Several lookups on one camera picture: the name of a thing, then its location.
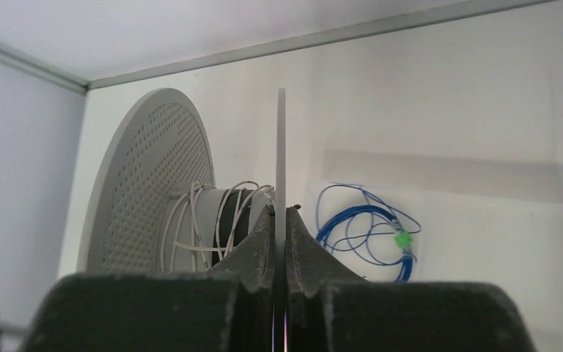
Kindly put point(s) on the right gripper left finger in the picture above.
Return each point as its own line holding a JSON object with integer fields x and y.
{"x": 228, "y": 308}

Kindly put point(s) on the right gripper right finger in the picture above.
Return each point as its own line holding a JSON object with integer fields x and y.
{"x": 331, "y": 308}

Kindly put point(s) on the white cable spool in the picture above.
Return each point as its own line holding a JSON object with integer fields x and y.
{"x": 154, "y": 205}

